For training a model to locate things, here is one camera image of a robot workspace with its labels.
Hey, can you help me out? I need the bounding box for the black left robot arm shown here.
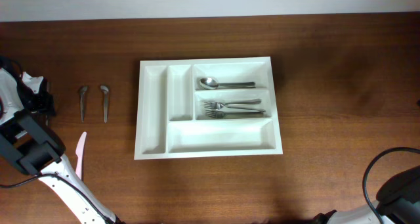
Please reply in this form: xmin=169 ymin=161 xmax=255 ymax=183
xmin=1 ymin=56 xmax=120 ymax=223

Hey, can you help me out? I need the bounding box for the small steel spoon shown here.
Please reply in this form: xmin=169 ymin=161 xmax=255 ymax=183
xmin=100 ymin=85 xmax=110 ymax=123
xmin=79 ymin=85 xmax=89 ymax=123

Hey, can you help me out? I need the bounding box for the pink plastic knife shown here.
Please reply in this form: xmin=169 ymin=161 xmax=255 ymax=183
xmin=75 ymin=131 xmax=87 ymax=180

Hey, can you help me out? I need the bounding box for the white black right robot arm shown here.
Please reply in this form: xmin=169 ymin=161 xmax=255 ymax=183
xmin=310 ymin=166 xmax=419 ymax=224

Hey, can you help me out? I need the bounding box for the white cutlery tray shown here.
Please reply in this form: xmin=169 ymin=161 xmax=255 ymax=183
xmin=135 ymin=56 xmax=283 ymax=160

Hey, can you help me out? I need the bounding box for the steel tablespoon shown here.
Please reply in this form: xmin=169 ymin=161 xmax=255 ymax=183
xmin=219 ymin=82 xmax=256 ymax=88
xmin=199 ymin=78 xmax=247 ymax=90

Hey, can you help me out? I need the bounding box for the black-handled steel fork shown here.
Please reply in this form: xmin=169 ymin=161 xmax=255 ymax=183
xmin=217 ymin=103 xmax=266 ymax=113

